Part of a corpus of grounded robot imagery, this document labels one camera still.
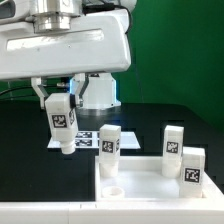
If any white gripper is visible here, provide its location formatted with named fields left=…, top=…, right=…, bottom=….
left=0, top=9, right=131, bottom=109

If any white square table top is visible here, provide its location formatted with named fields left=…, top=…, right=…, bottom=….
left=94, top=155, right=224, bottom=203

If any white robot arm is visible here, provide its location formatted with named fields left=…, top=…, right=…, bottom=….
left=0, top=0, right=137, bottom=81

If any white sheet with tags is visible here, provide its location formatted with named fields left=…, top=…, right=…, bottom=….
left=46, top=129, right=141, bottom=150

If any black cable on table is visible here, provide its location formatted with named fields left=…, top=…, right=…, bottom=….
left=0, top=84, right=71, bottom=100

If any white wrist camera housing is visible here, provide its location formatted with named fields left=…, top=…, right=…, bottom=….
left=0, top=0, right=33, bottom=25

